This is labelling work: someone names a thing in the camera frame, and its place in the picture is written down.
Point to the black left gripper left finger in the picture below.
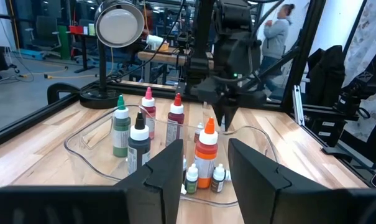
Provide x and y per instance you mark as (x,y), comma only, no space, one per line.
(166,193)

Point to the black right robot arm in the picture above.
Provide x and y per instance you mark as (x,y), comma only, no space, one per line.
(203,31)

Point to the black bag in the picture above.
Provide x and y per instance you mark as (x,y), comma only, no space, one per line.
(326,74)

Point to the clear plastic storage bin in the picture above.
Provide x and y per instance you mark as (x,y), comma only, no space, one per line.
(97,161)

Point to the large orange dye bottle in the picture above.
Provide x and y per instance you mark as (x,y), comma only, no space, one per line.
(206,152)

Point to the silver aluminium extrusion bar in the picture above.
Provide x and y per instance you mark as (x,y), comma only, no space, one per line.
(297,105)

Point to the small lime label dye bottle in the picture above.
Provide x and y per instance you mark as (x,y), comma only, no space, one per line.
(191,183)

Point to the small black white-label dye bottle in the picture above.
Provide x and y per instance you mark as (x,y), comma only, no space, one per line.
(218,183)

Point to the large pink-capped dye bottle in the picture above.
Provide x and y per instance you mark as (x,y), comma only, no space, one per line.
(148,102)

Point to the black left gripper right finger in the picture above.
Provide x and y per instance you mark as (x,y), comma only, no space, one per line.
(256,193)

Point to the black desk lamp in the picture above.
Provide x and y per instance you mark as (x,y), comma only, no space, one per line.
(119,25)

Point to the person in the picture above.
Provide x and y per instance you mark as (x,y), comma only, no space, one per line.
(274,37)

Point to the black table clamp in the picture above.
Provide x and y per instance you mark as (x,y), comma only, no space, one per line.
(60,91)

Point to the large green dye bottle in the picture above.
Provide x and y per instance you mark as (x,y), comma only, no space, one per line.
(121,133)

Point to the black office chair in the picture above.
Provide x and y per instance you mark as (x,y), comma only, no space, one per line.
(46,31)

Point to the large red dye bottle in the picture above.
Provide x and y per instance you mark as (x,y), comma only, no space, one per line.
(175,124)

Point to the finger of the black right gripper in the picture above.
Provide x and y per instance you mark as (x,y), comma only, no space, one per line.
(232,113)
(219,112)

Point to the small white-capped dye bottle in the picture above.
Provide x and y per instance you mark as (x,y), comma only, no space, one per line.
(183,188)

